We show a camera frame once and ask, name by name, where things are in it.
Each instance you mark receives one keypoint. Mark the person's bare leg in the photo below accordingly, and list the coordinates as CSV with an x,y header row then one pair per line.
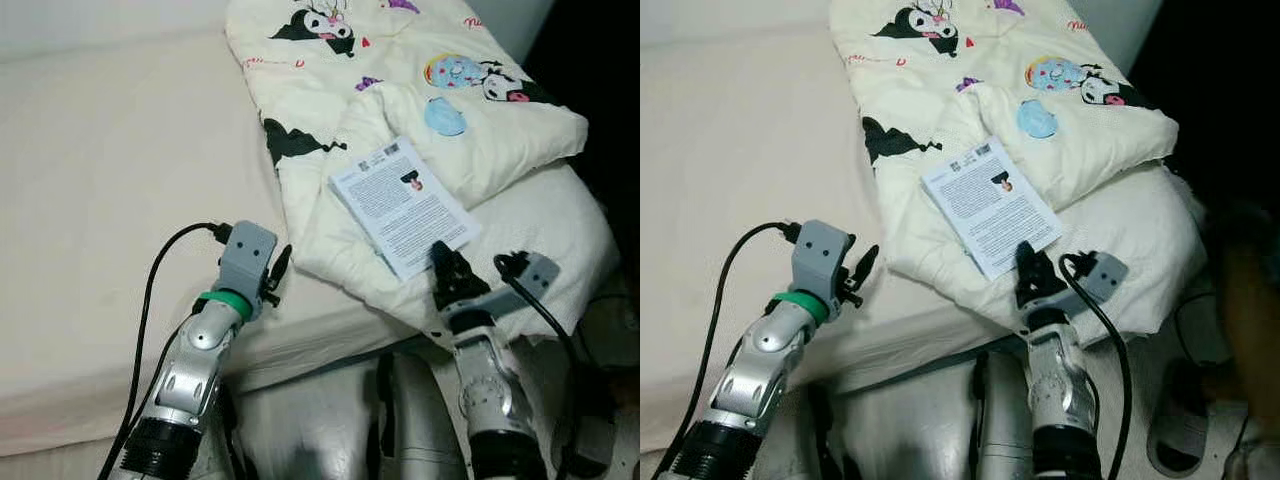
x,y
1250,300

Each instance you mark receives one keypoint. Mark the white printed booklet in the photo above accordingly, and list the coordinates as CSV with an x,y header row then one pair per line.
x,y
400,210
990,210

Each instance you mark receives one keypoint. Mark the grey robot right leg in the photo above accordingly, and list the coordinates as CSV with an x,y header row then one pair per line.
x,y
1005,430
420,430

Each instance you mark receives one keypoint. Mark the mattress with cream sheet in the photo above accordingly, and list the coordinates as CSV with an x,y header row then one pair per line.
x,y
120,150
740,150

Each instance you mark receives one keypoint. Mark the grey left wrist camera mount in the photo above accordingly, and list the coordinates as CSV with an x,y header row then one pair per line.
x,y
245,260
820,260

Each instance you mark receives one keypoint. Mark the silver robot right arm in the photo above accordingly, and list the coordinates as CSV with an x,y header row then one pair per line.
x,y
1060,390
490,390

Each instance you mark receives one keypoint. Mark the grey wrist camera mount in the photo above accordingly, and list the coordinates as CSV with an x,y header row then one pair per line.
x,y
1105,275
820,260
535,280
245,260

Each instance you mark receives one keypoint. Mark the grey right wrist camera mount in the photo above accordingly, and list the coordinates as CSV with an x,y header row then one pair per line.
x,y
1105,275
535,280

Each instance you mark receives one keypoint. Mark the large black cabinet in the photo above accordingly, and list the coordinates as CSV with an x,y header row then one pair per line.
x,y
600,100
1220,100

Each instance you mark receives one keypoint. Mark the cream cartoon print quilt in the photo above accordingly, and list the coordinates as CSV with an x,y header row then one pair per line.
x,y
500,140
1100,150

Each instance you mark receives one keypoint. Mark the grey slipper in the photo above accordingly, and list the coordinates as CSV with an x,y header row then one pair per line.
x,y
1255,465
590,445
1180,420

